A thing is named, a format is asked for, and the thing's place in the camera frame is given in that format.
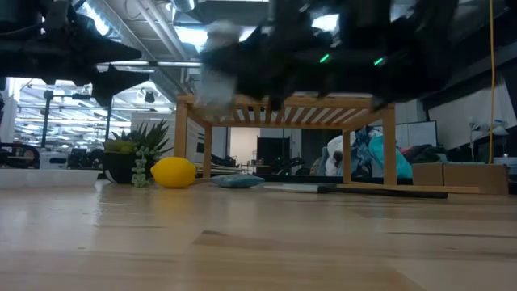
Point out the potted succulent plant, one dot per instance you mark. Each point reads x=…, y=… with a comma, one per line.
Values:
x=141, y=149

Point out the small cardboard box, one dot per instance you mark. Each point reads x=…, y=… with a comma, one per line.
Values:
x=464, y=178

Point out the pile of clothes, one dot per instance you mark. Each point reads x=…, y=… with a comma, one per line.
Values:
x=371, y=155

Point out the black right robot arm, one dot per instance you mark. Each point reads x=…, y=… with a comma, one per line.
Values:
x=416, y=48

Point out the wooden slatted shelf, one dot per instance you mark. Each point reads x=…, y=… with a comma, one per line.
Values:
x=299, y=102

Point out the yellow lemon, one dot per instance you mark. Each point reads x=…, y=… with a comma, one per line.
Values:
x=173, y=172

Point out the teal blue packet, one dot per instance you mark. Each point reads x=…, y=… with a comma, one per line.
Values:
x=237, y=180

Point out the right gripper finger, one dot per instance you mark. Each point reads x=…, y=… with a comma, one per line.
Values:
x=258, y=44
x=254, y=81

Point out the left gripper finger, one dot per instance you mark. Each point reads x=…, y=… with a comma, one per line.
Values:
x=109, y=50
x=117, y=78

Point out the black metal gantry stand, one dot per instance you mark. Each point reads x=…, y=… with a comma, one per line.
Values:
x=46, y=121

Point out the white board panel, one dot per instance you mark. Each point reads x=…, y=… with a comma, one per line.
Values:
x=420, y=133

